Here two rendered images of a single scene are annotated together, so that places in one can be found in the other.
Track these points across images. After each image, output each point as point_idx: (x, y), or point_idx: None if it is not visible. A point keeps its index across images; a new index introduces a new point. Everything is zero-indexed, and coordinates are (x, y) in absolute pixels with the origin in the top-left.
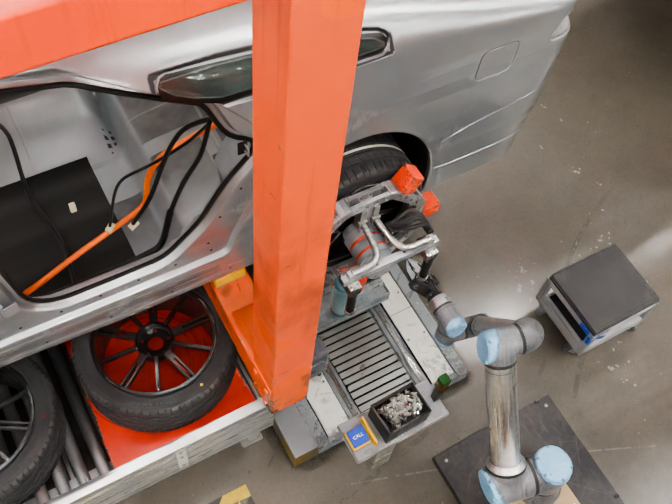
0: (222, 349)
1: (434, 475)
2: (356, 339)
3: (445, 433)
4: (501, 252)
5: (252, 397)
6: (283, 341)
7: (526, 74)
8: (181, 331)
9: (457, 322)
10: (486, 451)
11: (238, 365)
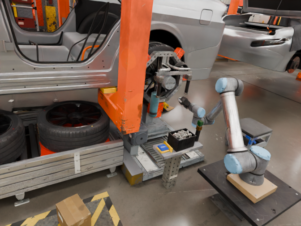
0: (103, 118)
1: (197, 192)
2: None
3: (199, 177)
4: (208, 130)
5: None
6: (131, 54)
7: (214, 33)
8: (87, 115)
9: (201, 108)
10: (221, 167)
11: (109, 138)
